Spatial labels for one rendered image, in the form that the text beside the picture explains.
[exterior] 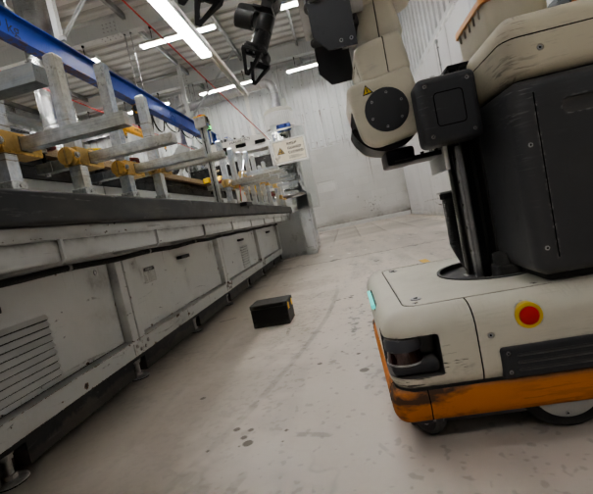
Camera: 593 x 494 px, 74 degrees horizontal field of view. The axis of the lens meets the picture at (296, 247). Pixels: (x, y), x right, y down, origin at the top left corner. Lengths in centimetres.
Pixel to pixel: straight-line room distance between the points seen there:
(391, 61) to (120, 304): 130
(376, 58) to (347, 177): 1070
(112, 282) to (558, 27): 157
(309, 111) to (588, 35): 1123
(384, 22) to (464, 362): 81
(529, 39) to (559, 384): 66
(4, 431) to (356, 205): 1093
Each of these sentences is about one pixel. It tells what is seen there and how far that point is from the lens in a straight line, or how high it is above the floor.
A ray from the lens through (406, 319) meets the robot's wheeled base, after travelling 84.
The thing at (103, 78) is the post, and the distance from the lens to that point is 159.
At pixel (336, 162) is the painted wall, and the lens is 1175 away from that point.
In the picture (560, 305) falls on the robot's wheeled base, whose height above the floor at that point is 25.
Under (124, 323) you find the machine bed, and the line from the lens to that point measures 173.
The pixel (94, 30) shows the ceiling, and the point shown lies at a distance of 940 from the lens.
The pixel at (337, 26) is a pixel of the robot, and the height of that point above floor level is 93.
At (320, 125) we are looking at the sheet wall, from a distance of 1196.
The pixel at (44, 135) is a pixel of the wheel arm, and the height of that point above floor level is 81.
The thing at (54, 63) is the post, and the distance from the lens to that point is 137.
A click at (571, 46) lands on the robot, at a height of 72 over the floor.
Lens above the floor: 51
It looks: 4 degrees down
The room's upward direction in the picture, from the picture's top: 12 degrees counter-clockwise
